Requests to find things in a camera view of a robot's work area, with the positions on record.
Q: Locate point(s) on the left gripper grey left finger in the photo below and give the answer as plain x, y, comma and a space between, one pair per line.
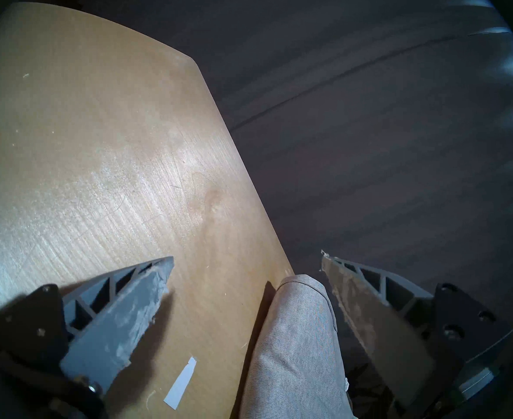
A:
117, 322

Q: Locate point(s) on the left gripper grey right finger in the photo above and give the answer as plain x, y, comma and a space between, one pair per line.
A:
391, 331

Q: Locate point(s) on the short white tape strip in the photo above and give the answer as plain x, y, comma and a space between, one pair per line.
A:
181, 381

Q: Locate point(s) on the beige pleated curtain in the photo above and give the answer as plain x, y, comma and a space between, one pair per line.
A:
369, 117

